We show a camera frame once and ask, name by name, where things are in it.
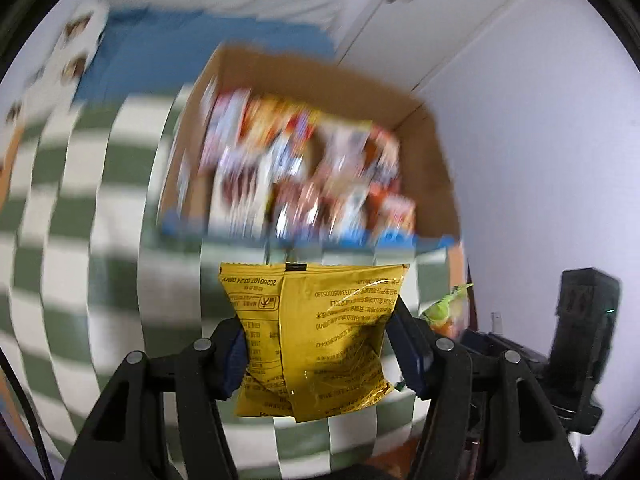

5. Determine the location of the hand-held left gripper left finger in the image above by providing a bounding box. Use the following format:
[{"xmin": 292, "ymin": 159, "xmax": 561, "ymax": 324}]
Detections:
[{"xmin": 60, "ymin": 317, "xmax": 248, "ymax": 480}]

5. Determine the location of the black cable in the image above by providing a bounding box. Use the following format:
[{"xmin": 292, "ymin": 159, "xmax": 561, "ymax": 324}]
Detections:
[{"xmin": 0, "ymin": 347, "xmax": 53, "ymax": 480}]

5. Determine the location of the yellow snack packet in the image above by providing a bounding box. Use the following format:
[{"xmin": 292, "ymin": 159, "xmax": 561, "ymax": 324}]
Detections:
[{"xmin": 217, "ymin": 261, "xmax": 410, "ymax": 422}]

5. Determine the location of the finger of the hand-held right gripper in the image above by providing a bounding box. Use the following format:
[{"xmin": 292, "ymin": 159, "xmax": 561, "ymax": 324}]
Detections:
[{"xmin": 459, "ymin": 329, "xmax": 550, "ymax": 362}]

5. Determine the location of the orange panda snack packet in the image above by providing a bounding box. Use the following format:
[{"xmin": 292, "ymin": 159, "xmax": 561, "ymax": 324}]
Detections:
[
  {"xmin": 370, "ymin": 192, "xmax": 418, "ymax": 238},
  {"xmin": 364, "ymin": 127, "xmax": 402, "ymax": 181}
]

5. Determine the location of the bear print pillow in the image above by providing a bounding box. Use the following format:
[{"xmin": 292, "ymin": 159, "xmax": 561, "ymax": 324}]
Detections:
[{"xmin": 0, "ymin": 2, "xmax": 108, "ymax": 161}]

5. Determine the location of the green white checkered mat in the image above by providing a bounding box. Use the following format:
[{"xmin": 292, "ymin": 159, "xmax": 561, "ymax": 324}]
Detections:
[{"xmin": 0, "ymin": 85, "xmax": 471, "ymax": 478}]

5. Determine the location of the cardboard box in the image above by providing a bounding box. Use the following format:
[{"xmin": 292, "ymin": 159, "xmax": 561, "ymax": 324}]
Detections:
[{"xmin": 157, "ymin": 42, "xmax": 466, "ymax": 261}]

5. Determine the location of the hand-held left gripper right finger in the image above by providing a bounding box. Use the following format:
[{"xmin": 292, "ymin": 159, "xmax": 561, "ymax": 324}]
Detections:
[{"xmin": 385, "ymin": 300, "xmax": 571, "ymax": 480}]

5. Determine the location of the brown snack packet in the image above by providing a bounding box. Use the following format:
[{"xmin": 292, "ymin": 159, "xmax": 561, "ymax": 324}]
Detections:
[{"xmin": 272, "ymin": 180, "xmax": 326, "ymax": 233}]

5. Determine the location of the white door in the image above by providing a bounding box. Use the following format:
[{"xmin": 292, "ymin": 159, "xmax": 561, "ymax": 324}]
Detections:
[{"xmin": 332, "ymin": 0, "xmax": 546, "ymax": 93}]

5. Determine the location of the blue bed sheet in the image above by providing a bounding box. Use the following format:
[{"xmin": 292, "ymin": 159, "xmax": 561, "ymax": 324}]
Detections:
[{"xmin": 75, "ymin": 7, "xmax": 336, "ymax": 106}]

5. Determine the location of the red noodle snack packet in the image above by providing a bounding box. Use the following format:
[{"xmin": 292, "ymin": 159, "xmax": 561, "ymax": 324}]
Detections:
[{"xmin": 240, "ymin": 95, "xmax": 321, "ymax": 153}]

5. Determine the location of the white chocolate stick packet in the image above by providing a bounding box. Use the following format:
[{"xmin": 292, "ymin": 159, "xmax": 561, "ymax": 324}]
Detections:
[{"xmin": 207, "ymin": 150, "xmax": 271, "ymax": 241}]

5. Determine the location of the colourful candy ball bag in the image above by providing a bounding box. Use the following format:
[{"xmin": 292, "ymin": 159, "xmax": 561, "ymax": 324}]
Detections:
[{"xmin": 419, "ymin": 282, "xmax": 475, "ymax": 338}]

